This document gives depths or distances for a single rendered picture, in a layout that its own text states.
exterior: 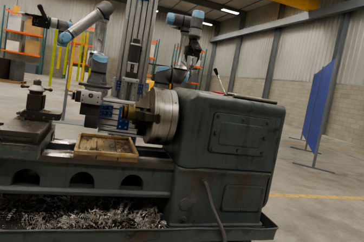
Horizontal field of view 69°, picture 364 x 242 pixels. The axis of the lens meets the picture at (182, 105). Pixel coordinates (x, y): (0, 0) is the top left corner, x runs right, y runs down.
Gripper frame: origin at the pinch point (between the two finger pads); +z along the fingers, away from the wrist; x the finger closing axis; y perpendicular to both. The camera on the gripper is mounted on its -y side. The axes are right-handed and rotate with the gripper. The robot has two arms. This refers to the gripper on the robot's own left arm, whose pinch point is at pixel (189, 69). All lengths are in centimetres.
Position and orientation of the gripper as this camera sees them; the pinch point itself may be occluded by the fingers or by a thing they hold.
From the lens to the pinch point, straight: 165.1
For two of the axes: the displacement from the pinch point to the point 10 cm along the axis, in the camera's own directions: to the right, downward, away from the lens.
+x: -9.4, -1.3, -3.3
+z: -1.7, 9.8, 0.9
